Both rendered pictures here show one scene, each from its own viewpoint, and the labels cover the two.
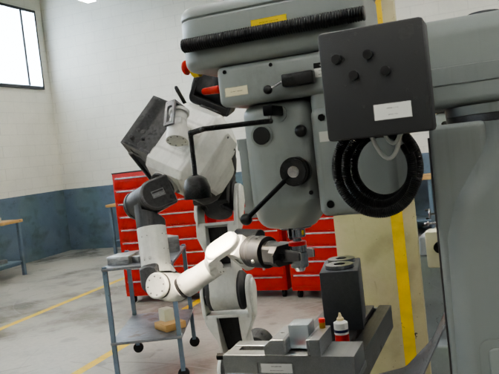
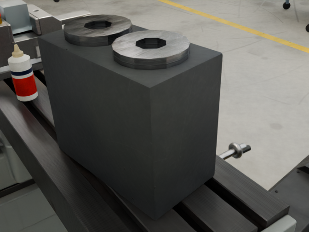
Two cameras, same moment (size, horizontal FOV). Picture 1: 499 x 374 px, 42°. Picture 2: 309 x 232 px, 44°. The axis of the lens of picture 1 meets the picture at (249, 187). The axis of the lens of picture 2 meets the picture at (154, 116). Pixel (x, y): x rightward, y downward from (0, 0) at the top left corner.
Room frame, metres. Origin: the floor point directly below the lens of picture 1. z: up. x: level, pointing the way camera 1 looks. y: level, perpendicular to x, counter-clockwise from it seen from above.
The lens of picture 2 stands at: (2.38, -0.62, 1.29)
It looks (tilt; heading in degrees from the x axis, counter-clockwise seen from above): 32 degrees down; 125
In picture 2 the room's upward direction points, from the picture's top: 2 degrees counter-clockwise
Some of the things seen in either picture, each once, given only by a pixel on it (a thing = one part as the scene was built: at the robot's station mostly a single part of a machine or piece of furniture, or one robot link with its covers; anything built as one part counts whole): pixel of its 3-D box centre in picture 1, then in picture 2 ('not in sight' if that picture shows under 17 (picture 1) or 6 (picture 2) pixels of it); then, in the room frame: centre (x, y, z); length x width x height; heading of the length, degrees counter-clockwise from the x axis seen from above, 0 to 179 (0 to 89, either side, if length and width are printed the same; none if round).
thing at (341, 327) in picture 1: (341, 332); (21, 71); (1.80, -0.21, 0.98); 0.04 x 0.04 x 0.11
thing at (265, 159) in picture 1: (289, 164); not in sight; (1.68, -0.11, 1.47); 0.21 x 0.19 x 0.32; 159
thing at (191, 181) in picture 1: (196, 186); not in sight; (1.71, 0.14, 1.44); 0.07 x 0.07 x 0.06
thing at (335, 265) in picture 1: (343, 291); (128, 103); (2.10, -0.27, 1.03); 0.22 x 0.12 x 0.20; 168
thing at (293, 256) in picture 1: (289, 256); not in sight; (1.66, -0.08, 1.23); 0.06 x 0.02 x 0.03; 44
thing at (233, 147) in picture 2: not in sight; (226, 154); (2.00, 0.34, 0.51); 0.22 x 0.06 x 0.06; 69
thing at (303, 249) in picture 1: (298, 255); not in sight; (1.68, -0.11, 1.23); 0.05 x 0.05 x 0.06
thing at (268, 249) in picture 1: (273, 253); not in sight; (1.75, -0.04, 1.23); 0.13 x 0.12 x 0.10; 134
